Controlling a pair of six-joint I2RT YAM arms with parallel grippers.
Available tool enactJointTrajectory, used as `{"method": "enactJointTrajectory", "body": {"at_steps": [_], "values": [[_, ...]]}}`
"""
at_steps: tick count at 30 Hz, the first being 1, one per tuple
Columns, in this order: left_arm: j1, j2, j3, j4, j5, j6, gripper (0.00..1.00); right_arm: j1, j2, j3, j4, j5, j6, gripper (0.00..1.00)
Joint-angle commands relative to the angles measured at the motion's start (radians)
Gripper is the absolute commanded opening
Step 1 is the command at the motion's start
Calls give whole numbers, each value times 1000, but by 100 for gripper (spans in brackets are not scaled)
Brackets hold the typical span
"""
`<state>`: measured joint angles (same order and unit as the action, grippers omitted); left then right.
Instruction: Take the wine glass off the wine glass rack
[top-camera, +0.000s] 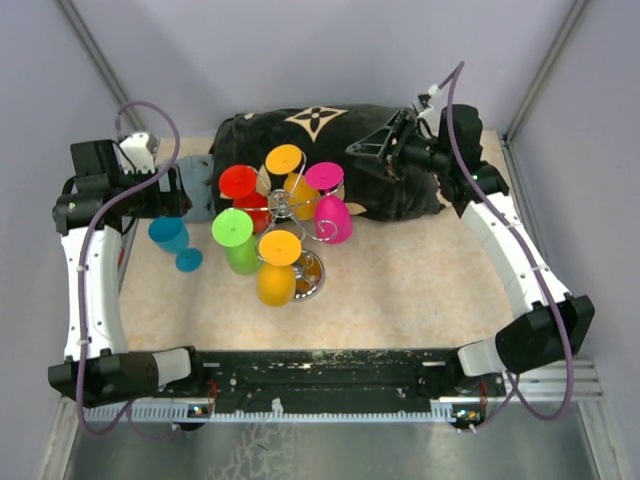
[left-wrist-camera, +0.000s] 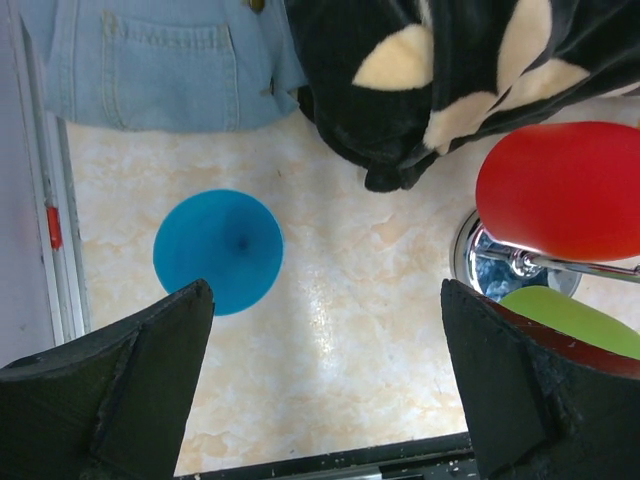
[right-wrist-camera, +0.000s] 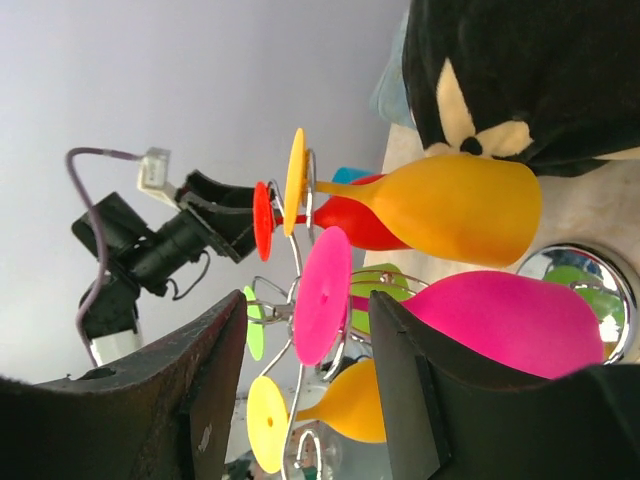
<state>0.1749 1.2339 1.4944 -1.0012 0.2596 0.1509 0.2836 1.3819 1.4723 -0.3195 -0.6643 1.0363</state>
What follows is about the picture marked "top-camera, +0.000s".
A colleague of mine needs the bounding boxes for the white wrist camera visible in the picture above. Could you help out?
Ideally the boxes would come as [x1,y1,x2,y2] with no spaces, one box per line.
[117,132,159,175]
[413,84,442,120]

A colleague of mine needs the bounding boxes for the back orange plastic wine glass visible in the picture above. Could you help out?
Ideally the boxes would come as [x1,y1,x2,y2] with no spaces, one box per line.
[265,144,320,221]

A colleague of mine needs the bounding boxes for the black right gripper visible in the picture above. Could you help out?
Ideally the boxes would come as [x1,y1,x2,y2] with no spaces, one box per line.
[346,110,452,182]

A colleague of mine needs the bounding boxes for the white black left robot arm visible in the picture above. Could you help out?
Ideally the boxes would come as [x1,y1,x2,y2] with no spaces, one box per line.
[48,132,208,408]

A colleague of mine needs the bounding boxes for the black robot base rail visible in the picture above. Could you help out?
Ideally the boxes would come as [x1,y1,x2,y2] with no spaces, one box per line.
[160,349,506,420]

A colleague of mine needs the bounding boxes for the orange plastic wine glass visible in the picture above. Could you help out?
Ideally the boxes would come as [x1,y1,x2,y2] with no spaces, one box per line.
[265,144,320,221]
[256,230,302,307]

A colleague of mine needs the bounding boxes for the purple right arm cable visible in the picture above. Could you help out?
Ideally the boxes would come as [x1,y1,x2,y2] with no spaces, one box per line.
[433,60,576,432]

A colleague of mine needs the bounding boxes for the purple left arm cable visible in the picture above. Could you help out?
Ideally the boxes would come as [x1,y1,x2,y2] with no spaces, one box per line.
[77,101,182,441]

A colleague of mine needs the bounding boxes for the red plastic wine glass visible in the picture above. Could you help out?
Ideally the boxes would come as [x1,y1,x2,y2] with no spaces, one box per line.
[218,164,271,234]

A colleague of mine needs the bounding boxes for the black floral plush pillow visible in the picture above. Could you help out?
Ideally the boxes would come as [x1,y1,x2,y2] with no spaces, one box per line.
[208,103,446,224]

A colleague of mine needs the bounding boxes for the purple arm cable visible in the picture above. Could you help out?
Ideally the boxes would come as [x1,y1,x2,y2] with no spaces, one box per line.
[77,101,182,441]
[433,60,576,432]

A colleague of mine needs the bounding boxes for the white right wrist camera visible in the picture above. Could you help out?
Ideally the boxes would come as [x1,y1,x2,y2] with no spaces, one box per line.
[413,84,442,120]

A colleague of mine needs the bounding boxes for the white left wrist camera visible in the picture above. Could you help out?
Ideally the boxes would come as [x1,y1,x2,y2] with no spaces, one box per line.
[117,132,159,175]

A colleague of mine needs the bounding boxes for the magenta plastic wine glass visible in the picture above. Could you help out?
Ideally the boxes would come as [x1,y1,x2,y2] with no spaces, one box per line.
[305,161,353,244]

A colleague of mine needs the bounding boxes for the blue plastic wine glass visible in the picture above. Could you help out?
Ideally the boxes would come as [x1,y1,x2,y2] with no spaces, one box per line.
[148,217,203,273]

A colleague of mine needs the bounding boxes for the green plastic wine glass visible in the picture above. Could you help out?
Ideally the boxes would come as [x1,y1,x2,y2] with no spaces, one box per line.
[211,208,261,276]

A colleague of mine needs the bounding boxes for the light blue denim cloth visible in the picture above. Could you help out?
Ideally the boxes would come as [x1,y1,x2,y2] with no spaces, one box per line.
[176,154,215,223]

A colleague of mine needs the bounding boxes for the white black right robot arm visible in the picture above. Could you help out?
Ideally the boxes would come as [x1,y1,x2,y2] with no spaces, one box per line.
[346,104,595,396]

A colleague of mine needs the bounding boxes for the front orange plastic wine glass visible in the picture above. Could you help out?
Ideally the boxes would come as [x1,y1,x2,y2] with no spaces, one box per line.
[256,230,302,307]

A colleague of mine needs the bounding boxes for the chrome wire wine glass rack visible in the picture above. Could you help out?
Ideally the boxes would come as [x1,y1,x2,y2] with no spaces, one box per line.
[256,152,327,304]

